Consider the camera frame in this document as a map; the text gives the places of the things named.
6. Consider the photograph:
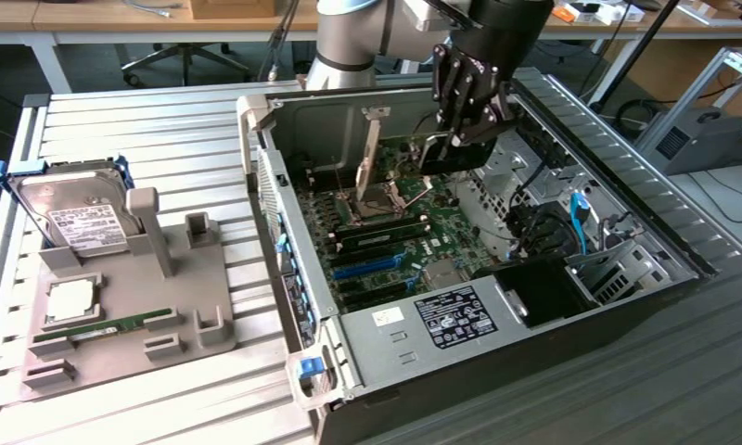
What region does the open black PC case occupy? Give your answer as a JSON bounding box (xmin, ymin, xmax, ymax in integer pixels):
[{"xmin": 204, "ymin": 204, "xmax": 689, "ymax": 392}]
[{"xmin": 234, "ymin": 76, "xmax": 719, "ymax": 445}]

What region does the grey control box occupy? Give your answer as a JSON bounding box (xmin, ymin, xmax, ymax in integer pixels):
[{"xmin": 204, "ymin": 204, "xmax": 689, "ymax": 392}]
[{"xmin": 654, "ymin": 106, "xmax": 742, "ymax": 176}]

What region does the blue case latch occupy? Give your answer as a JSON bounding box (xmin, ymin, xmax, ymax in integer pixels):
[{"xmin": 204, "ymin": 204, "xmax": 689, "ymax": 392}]
[{"xmin": 294, "ymin": 355, "xmax": 325, "ymax": 382}]

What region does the large metal disk bay cage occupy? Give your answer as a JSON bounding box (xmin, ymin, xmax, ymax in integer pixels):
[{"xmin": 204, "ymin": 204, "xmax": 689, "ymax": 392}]
[{"xmin": 463, "ymin": 122, "xmax": 596, "ymax": 223}]

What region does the graphics card with metal bracket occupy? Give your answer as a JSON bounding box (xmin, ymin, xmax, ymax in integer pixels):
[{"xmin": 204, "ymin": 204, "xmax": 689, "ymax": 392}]
[{"xmin": 353, "ymin": 105, "xmax": 498, "ymax": 204}]

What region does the blue wire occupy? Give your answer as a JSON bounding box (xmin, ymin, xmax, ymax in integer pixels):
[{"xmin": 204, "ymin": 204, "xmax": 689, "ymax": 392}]
[{"xmin": 566, "ymin": 190, "xmax": 596, "ymax": 257}]

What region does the black office chair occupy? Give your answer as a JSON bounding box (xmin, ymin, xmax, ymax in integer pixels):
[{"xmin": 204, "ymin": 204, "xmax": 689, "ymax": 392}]
[{"xmin": 120, "ymin": 41, "xmax": 252, "ymax": 88}]

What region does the grey printed parts rack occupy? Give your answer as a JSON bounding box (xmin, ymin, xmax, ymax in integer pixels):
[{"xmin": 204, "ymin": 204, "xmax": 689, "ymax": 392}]
[{"xmin": 19, "ymin": 184, "xmax": 238, "ymax": 403}]

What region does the CPU socket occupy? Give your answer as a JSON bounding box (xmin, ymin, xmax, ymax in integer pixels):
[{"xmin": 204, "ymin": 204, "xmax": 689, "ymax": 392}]
[{"xmin": 341, "ymin": 184, "xmax": 398, "ymax": 229}]

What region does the black slanted pole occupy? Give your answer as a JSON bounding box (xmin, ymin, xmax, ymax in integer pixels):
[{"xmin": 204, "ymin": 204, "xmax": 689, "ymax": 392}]
[{"xmin": 586, "ymin": 0, "xmax": 683, "ymax": 112}]

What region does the brown cardboard box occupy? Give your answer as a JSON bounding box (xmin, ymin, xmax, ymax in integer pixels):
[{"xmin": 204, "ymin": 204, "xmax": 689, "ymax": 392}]
[{"xmin": 191, "ymin": 0, "xmax": 321, "ymax": 20}]

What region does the thin locking lever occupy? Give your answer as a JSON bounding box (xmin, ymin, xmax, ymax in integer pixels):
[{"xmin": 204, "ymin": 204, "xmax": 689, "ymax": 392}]
[{"xmin": 335, "ymin": 155, "xmax": 351, "ymax": 200}]

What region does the wooden top desk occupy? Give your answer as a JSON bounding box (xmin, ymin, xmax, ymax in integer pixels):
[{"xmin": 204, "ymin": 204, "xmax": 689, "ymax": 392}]
[
  {"xmin": 534, "ymin": 0, "xmax": 742, "ymax": 57},
  {"xmin": 0, "ymin": 0, "xmax": 323, "ymax": 94}
]

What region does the green RAM stick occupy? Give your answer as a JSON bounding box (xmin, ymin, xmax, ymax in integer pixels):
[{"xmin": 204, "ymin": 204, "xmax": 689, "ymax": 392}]
[{"xmin": 36, "ymin": 309, "xmax": 176, "ymax": 345}]

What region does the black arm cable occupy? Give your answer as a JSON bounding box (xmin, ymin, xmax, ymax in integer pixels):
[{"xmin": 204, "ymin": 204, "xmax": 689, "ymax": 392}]
[{"xmin": 268, "ymin": 0, "xmax": 303, "ymax": 83}]

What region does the black wire bundle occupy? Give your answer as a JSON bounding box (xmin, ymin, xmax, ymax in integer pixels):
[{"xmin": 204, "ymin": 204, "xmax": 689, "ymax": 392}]
[{"xmin": 504, "ymin": 203, "xmax": 581, "ymax": 261}]

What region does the green motherboard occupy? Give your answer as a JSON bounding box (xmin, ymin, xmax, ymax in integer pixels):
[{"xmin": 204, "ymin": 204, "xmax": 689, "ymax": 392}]
[{"xmin": 295, "ymin": 157, "xmax": 497, "ymax": 312}]

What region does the silver CPU chip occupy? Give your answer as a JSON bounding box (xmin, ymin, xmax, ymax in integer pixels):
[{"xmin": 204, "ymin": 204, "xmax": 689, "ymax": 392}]
[{"xmin": 43, "ymin": 280, "xmax": 100, "ymax": 326}]

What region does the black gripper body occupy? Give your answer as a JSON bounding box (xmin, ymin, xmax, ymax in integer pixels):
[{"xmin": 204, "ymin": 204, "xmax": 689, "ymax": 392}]
[{"xmin": 449, "ymin": 0, "xmax": 557, "ymax": 85}]

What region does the grey power supply unit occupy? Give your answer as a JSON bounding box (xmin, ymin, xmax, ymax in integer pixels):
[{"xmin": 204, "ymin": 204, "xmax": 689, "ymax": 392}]
[{"xmin": 337, "ymin": 273, "xmax": 533, "ymax": 387}]

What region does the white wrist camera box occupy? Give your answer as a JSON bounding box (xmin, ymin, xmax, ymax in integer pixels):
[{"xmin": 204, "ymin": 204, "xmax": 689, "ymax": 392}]
[{"xmin": 407, "ymin": 0, "xmax": 471, "ymax": 32}]

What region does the aluminium profile frame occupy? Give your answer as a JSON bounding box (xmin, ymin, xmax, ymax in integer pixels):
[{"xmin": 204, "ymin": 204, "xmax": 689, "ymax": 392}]
[{"xmin": 633, "ymin": 45, "xmax": 742, "ymax": 161}]

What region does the hard disk in blue caddy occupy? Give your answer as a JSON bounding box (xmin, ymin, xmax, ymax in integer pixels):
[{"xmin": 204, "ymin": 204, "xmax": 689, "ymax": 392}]
[{"xmin": 0, "ymin": 156, "xmax": 144, "ymax": 260}]

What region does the black plastic disk bay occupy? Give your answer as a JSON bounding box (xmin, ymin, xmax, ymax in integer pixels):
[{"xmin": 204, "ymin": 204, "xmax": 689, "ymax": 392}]
[{"xmin": 494, "ymin": 258, "xmax": 601, "ymax": 329}]

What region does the metal socket cover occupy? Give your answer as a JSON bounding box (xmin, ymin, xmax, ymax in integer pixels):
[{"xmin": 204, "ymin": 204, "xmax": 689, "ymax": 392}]
[{"xmin": 395, "ymin": 173, "xmax": 438, "ymax": 210}]

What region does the small metal disk bay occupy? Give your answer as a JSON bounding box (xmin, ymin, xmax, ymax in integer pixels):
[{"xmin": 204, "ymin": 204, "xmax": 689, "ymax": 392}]
[{"xmin": 562, "ymin": 238, "xmax": 680, "ymax": 305}]

